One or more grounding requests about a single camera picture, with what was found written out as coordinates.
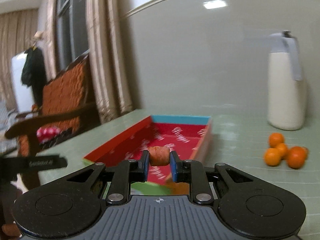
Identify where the orange carrot chunk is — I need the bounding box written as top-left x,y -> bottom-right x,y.
148,146 -> 170,166

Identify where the small orange mandarin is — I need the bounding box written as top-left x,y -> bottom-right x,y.
276,143 -> 289,159
264,148 -> 282,166
268,133 -> 285,148

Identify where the large orange mandarin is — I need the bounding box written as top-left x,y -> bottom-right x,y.
286,146 -> 309,169

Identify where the red patterned cloth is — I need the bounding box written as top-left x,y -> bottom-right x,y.
36,126 -> 61,144

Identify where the red cardboard box tray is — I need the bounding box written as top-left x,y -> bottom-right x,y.
83,115 -> 212,196

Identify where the white refrigerator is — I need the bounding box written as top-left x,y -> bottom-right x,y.
11,52 -> 34,113

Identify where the wooden armchair orange cushion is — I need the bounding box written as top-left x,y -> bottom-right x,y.
4,55 -> 101,190

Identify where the dark jacket on hanger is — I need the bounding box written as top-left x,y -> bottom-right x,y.
21,46 -> 47,107

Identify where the white jug with grey lid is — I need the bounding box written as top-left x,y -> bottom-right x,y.
267,30 -> 307,131

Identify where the beige curtain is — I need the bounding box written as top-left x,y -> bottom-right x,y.
86,0 -> 133,123

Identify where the straw hat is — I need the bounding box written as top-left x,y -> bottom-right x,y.
33,31 -> 44,42

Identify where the window with dark frame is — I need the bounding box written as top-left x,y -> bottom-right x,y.
56,0 -> 89,71

